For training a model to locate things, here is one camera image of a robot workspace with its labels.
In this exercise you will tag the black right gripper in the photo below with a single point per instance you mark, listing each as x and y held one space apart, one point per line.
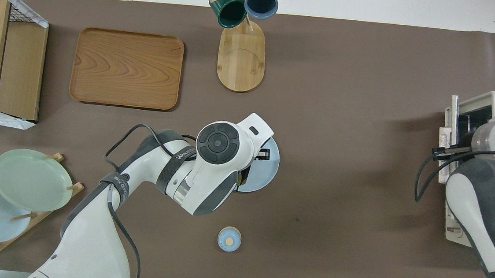
465 140

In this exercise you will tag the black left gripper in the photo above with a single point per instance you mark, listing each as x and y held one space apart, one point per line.
262 154

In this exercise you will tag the cream toaster oven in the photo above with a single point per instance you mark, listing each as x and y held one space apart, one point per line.
471 103

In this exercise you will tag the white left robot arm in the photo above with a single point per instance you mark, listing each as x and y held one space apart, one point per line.
216 143

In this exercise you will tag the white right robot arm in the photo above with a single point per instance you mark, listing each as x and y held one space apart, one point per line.
481 197

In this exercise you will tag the brown table mat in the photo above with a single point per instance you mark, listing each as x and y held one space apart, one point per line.
341 120

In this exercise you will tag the wooden mug tree stand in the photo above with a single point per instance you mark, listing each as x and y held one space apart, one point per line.
240 63

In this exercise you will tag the dark green mug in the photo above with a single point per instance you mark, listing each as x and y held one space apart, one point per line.
229 11

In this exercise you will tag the blue mug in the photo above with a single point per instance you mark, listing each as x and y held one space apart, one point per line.
261 1

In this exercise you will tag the wooden serving tray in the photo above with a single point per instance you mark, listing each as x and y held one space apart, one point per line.
127 67

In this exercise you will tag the pale green plate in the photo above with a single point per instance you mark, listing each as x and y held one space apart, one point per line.
32 179

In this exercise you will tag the wooden plate rack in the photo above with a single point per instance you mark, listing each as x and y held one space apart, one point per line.
0 247

